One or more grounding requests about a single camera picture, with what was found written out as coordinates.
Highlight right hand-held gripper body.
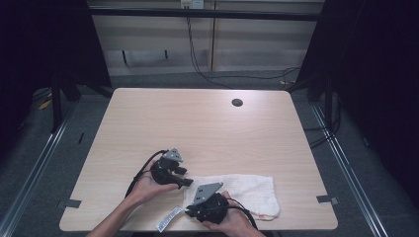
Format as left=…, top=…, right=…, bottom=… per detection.
left=189, top=181, right=230, bottom=225

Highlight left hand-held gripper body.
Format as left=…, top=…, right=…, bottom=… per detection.
left=149, top=147, right=185, bottom=188

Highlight cream cloth with white label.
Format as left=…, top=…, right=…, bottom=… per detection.
left=154, top=173, right=282, bottom=233

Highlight person's left hand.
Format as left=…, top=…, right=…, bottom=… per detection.
left=128, top=160, right=181, bottom=207

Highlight person's right hand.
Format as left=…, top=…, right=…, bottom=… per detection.
left=201, top=191, right=257, bottom=237

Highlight grey tape piece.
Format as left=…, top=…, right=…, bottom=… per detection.
left=315, top=195, right=340, bottom=205
left=63, top=198, right=83, bottom=209

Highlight black stand leg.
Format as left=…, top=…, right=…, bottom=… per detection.
left=49, top=77, right=64, bottom=134

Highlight yellow floor piece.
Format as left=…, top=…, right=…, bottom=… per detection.
left=38, top=98, right=53, bottom=112

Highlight black curtain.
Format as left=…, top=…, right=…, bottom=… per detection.
left=285, top=0, right=419, bottom=211
left=0, top=0, right=113, bottom=162

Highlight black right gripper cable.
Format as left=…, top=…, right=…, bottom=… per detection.
left=226, top=197, right=259, bottom=231

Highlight black wall cable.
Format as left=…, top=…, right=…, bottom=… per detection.
left=185, top=15, right=301, bottom=91

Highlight metal floor rail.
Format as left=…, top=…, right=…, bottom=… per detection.
left=0, top=104, right=77, bottom=237
left=310, top=103, right=390, bottom=237

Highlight black floor cables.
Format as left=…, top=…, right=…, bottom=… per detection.
left=302, top=92, right=343, bottom=150

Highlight black horizontal frame bar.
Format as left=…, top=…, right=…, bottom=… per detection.
left=88, top=7, right=323, bottom=23

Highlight white wall outlet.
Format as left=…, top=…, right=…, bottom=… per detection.
left=180, top=0, right=206, bottom=10

